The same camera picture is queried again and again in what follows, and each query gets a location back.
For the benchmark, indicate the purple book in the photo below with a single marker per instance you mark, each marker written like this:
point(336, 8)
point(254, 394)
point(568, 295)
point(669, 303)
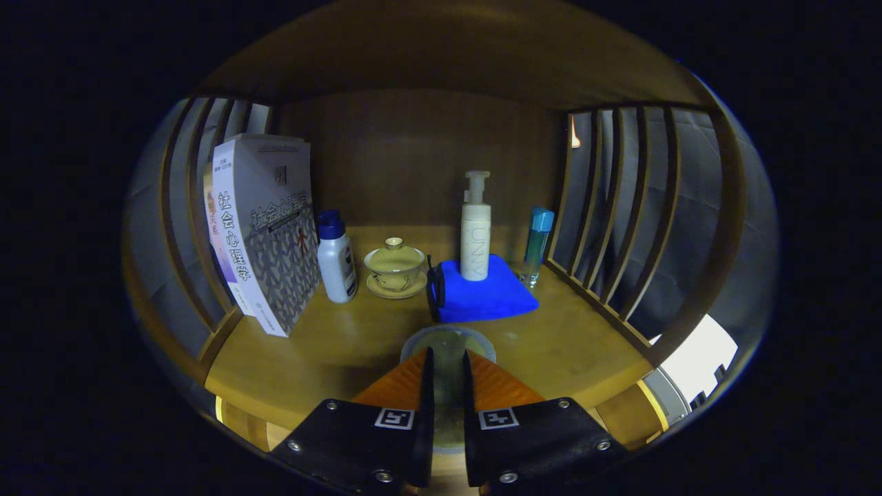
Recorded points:
point(212, 220)

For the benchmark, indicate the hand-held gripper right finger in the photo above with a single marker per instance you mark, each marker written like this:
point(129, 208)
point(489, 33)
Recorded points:
point(470, 441)

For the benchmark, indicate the clear bottle light blue cap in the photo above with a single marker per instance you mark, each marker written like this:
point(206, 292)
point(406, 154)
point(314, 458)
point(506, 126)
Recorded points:
point(536, 244)

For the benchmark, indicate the brown wooden cabinet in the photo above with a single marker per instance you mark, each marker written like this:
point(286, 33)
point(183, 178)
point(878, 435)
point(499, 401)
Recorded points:
point(427, 138)

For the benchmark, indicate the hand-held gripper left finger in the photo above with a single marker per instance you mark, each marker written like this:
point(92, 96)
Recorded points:
point(426, 441)

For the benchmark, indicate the green ornament grey stone base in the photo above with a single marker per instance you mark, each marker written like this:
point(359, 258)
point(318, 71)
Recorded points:
point(448, 344)

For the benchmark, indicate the beige saucer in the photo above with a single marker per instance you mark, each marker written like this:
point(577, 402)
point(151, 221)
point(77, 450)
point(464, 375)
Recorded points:
point(396, 294)

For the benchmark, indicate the beige lidded tea cup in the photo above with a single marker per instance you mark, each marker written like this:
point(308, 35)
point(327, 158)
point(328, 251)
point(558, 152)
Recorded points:
point(394, 265)

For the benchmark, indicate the wooden countertop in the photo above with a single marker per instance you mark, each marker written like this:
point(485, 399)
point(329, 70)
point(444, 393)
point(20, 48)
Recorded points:
point(331, 344)

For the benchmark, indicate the white bottle dark blue cap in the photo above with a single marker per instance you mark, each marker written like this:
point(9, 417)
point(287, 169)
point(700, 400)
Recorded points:
point(336, 262)

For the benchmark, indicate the white drawer unit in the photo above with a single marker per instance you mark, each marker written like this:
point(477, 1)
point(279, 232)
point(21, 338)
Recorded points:
point(696, 358)

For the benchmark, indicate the thick white patterned book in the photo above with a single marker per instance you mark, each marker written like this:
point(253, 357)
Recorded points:
point(275, 234)

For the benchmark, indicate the blue folded cloth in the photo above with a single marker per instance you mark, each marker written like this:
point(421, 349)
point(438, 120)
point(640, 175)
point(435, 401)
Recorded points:
point(482, 296)

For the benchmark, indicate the white pump bottle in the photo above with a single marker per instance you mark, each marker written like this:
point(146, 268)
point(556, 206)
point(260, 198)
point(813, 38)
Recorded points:
point(475, 241)

